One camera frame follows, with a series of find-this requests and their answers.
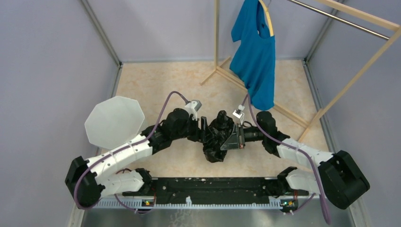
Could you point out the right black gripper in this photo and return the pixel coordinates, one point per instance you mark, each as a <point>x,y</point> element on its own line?
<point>235,141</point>

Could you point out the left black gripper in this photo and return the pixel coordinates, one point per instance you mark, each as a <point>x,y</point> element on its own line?
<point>198,135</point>

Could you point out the black plastic trash bag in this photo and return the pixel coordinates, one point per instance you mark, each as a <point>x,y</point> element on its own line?
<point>217,133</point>

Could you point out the white translucent trash bin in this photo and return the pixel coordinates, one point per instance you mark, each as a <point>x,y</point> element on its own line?
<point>114,122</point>

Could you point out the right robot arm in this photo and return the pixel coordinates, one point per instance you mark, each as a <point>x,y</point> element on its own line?
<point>335,176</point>

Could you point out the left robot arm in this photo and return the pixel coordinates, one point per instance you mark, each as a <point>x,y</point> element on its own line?
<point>89,180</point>

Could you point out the blue t-shirt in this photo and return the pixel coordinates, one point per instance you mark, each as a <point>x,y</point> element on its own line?
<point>254,60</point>

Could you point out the wooden clothes hanger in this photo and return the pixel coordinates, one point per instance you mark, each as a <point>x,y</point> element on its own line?
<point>267,16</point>

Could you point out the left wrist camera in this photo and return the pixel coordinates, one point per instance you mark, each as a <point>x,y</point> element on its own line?
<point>192,107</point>

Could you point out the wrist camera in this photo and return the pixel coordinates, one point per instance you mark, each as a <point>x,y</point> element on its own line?
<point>192,107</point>
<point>239,112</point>

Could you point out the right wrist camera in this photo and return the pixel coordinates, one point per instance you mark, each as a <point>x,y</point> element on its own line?
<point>239,112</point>

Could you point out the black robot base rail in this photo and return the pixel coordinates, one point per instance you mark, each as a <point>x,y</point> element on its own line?
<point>209,193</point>

